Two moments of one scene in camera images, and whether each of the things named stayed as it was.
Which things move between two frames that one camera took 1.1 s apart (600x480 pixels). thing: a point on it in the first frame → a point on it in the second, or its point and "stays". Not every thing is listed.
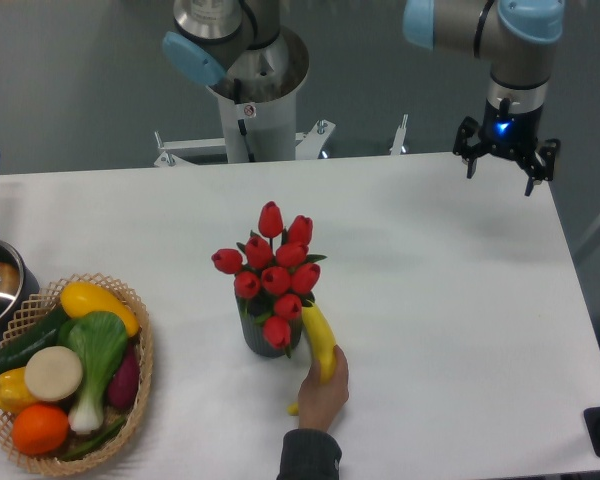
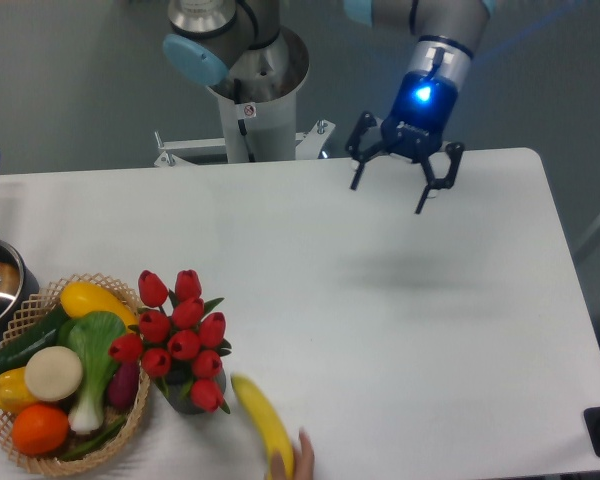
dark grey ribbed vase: x=252 y=313 → x=177 y=390
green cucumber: x=15 y=354 stays
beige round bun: x=53 y=374 stays
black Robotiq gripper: x=514 y=134 → x=420 y=122
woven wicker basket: x=30 y=312 stays
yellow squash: x=81 y=298 stays
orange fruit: x=39 y=430 stays
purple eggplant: x=123 y=386 stays
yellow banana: x=324 y=345 → x=268 y=422
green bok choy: x=100 y=341 stays
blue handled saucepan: x=7 y=283 stays
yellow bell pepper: x=10 y=392 stays
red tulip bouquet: x=274 y=272 → x=178 y=338
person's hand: x=319 y=401 → x=303 y=462
